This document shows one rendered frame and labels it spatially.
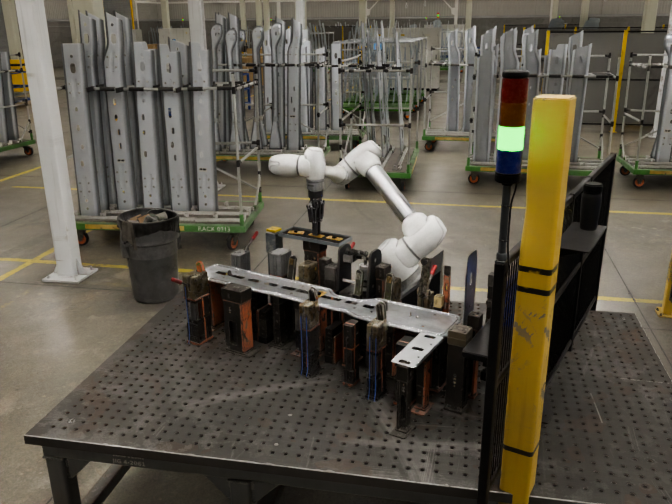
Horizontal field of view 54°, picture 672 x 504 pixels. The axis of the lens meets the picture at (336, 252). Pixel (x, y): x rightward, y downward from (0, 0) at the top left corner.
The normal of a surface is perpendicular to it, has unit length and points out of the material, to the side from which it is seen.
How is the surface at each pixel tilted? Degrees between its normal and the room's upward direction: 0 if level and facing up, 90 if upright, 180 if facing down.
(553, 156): 90
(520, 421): 90
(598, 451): 0
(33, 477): 0
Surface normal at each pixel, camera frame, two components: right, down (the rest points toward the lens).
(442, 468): -0.01, -0.95
